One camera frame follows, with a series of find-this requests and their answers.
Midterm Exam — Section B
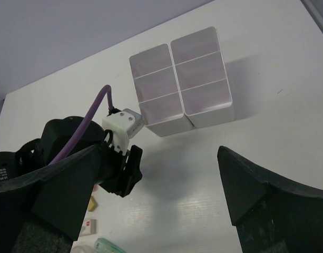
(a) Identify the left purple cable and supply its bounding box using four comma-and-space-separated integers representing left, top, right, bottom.
46, 84, 116, 167

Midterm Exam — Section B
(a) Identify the white compartment container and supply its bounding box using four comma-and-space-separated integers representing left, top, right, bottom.
129, 44, 193, 137
170, 26, 236, 128

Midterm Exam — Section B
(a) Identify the clear tape ring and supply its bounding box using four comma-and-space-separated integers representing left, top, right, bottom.
70, 244, 95, 253

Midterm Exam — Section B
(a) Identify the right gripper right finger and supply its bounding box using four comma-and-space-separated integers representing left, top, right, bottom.
217, 146, 323, 252

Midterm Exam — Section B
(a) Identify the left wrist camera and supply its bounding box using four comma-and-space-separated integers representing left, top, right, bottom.
102, 109, 143, 155

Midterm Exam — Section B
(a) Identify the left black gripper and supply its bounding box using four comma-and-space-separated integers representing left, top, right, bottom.
15, 116, 143, 198

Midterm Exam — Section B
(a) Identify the yellow eraser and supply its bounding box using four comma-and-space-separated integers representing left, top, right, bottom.
87, 196, 98, 212

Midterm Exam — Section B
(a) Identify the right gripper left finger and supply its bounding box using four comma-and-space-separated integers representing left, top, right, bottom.
0, 145, 100, 252

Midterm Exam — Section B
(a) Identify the left white compartment container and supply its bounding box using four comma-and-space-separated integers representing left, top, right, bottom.
129, 44, 193, 137

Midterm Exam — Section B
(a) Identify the right white compartment container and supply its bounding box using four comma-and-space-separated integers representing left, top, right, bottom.
170, 26, 236, 128

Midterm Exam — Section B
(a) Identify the white eraser red label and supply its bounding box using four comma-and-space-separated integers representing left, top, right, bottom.
79, 219, 96, 237

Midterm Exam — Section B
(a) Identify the green highlighter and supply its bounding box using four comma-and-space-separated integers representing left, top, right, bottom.
94, 238, 126, 253

